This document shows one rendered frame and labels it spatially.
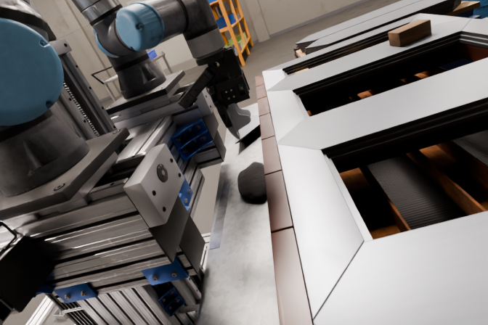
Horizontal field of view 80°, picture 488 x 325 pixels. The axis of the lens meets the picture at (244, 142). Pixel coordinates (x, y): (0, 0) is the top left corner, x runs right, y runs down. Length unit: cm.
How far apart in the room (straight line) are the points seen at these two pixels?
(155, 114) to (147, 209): 52
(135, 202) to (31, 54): 25
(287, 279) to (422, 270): 17
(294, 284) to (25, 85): 42
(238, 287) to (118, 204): 30
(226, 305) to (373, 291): 34
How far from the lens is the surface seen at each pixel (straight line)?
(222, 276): 71
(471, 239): 45
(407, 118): 70
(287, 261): 47
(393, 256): 43
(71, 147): 59
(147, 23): 55
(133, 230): 56
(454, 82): 84
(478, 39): 114
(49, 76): 44
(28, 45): 44
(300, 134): 73
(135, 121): 103
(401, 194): 96
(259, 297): 64
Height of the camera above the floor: 118
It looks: 25 degrees down
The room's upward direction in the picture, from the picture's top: 23 degrees counter-clockwise
